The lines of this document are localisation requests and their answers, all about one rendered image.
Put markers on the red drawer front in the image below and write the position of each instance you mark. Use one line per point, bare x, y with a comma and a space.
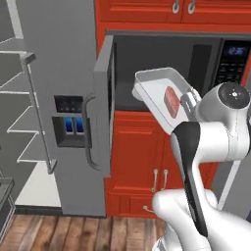
130, 204

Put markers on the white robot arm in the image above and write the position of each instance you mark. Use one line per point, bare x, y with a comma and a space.
215, 140

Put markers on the black microwave oven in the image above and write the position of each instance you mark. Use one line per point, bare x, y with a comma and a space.
163, 55

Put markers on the red steak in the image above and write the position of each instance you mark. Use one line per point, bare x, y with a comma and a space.
172, 102

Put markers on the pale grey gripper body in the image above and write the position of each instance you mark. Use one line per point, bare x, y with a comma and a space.
190, 102

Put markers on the clear white tupperware container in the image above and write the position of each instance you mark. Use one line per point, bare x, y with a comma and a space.
153, 88

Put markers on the grey fridge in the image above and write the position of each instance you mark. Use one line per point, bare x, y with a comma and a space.
62, 65

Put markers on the grey microwave door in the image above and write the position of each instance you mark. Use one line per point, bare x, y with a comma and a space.
104, 108

